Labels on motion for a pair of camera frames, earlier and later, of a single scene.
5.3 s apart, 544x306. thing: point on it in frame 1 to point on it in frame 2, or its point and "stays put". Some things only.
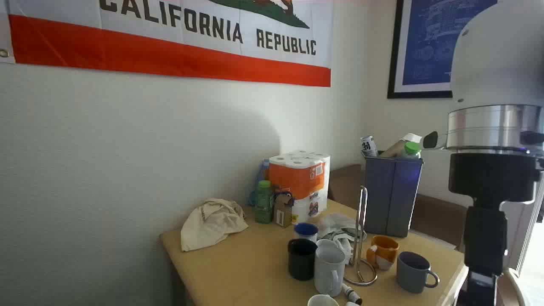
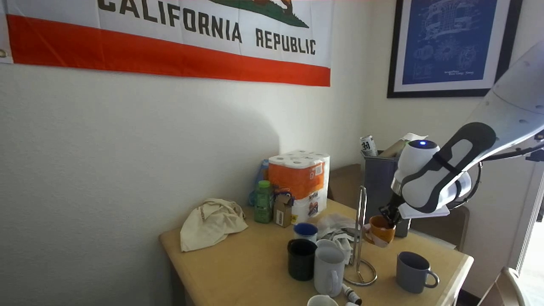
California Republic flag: x=266 y=42 stays put
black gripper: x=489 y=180 to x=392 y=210
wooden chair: x=509 y=292 stays put
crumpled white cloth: x=339 y=229 stays put
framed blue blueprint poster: x=423 y=49 stays put
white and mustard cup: x=382 y=253 to x=380 y=231
